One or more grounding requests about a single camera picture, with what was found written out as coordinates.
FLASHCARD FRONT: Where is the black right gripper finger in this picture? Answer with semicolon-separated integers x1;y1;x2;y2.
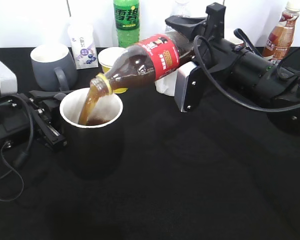
165;15;207;41

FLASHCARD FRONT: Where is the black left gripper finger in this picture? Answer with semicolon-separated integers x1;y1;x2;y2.
29;90;73;100

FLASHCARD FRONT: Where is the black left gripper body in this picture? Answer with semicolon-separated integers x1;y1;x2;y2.
20;93;67;152

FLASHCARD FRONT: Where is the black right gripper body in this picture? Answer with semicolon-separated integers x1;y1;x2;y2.
194;2;247;83

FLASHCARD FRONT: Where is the red label cola bottle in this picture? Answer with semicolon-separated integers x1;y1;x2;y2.
90;31;194;97

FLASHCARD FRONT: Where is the black mug white interior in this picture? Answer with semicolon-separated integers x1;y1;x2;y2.
59;88;124;180

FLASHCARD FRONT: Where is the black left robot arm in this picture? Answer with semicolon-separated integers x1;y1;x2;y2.
0;90;71;152

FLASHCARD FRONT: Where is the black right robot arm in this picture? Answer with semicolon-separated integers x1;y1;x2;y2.
165;2;300;136

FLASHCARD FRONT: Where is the yellow paper cup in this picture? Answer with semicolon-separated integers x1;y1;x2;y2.
97;46;128;94

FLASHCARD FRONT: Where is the white paper cup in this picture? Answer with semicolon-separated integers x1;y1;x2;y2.
155;70;178;97

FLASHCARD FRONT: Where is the green sprite bottle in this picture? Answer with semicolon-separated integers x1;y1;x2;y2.
113;0;140;48

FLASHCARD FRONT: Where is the clear water bottle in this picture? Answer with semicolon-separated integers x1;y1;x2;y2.
164;0;192;33

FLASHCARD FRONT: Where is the grey mug white interior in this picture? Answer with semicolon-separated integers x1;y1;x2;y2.
30;43;78;92

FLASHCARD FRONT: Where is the brown milk tea bottle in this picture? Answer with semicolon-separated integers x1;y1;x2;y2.
262;0;300;65

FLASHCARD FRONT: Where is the white blueberry milk carton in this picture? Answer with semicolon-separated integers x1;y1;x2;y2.
68;17;99;70

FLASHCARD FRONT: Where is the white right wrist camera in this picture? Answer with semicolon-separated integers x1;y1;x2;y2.
174;61;204;113

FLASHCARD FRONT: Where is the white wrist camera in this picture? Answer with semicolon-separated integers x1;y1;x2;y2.
174;61;204;113
0;61;18;96

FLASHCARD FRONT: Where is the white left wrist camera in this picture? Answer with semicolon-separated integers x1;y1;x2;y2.
0;61;18;96

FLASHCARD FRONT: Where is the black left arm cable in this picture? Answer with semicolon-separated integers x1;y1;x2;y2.
0;94;35;202

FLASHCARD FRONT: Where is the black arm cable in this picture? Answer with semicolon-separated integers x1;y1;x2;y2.
192;28;300;113
0;94;35;202

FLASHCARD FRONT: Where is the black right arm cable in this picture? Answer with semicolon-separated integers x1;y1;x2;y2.
192;28;300;113

